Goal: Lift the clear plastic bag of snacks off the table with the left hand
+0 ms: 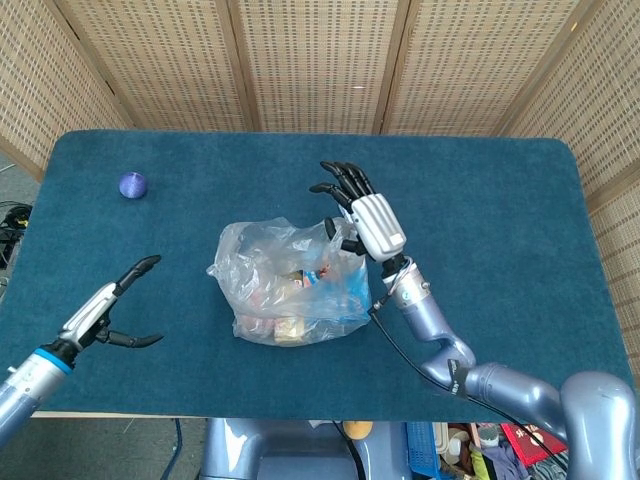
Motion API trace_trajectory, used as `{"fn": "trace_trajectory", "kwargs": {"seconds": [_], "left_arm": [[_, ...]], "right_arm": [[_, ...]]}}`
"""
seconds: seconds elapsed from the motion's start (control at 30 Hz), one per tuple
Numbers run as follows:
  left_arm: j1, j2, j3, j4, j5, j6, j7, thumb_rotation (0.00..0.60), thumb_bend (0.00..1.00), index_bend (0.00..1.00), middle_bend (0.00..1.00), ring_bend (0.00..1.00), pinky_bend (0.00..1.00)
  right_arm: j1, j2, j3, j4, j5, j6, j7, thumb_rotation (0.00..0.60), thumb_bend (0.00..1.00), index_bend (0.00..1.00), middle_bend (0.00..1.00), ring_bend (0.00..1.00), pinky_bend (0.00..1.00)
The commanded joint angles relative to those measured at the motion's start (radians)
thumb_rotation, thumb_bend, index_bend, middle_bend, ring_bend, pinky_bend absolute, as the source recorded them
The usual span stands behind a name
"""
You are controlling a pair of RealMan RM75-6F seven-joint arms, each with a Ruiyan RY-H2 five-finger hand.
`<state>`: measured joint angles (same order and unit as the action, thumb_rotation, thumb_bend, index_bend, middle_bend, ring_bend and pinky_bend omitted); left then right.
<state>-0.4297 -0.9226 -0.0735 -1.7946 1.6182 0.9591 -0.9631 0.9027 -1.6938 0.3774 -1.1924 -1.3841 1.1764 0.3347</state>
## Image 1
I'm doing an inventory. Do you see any yellow orange round object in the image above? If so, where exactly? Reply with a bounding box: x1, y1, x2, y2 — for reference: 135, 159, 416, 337
342, 420, 375, 441

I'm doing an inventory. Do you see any blue plastic basket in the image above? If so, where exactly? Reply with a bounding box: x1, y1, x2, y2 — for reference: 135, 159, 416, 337
404, 421, 442, 477

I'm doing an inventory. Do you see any purple ball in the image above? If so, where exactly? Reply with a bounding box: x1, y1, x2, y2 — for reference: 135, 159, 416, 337
118, 171, 150, 201

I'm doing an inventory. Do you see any blue snack box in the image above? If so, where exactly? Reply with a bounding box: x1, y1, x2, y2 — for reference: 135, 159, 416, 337
319, 257, 371, 324

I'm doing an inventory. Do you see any clear plastic shopping bag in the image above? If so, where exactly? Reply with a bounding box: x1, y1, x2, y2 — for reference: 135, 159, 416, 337
206, 215, 372, 347

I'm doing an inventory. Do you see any black floor cable bundle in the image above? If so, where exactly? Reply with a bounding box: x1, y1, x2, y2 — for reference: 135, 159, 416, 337
0, 199, 34, 269

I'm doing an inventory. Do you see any gold wrapped snack pack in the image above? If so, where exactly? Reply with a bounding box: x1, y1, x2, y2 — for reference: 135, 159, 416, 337
273, 319, 306, 345

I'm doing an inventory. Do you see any red white snack pack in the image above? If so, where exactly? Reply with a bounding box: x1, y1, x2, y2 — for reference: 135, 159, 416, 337
239, 294, 281, 332

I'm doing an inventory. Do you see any blue-grey robot torso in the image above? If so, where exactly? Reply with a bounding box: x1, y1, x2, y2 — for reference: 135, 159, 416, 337
199, 417, 416, 480

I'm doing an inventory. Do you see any teal felt table cover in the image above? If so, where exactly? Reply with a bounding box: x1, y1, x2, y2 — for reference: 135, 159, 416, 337
0, 130, 632, 424

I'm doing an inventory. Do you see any red printed box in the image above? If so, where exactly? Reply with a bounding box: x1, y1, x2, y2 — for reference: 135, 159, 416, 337
501, 423, 551, 454

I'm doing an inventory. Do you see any purple cloth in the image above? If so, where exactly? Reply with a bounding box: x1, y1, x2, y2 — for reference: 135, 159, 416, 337
479, 439, 529, 480

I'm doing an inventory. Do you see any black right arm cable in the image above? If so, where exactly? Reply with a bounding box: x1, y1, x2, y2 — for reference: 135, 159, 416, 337
368, 294, 569, 464

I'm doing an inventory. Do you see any blue floor cable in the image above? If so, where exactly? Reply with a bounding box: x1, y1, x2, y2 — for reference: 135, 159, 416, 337
159, 417, 182, 480

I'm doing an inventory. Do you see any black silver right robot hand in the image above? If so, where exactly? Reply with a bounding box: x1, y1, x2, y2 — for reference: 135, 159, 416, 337
309, 160, 406, 263

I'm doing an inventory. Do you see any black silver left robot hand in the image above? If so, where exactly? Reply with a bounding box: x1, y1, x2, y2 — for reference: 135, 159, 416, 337
58, 254, 165, 357

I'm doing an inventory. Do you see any woven rattan folding screen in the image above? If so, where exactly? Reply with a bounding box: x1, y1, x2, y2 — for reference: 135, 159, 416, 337
0, 0, 640, 381

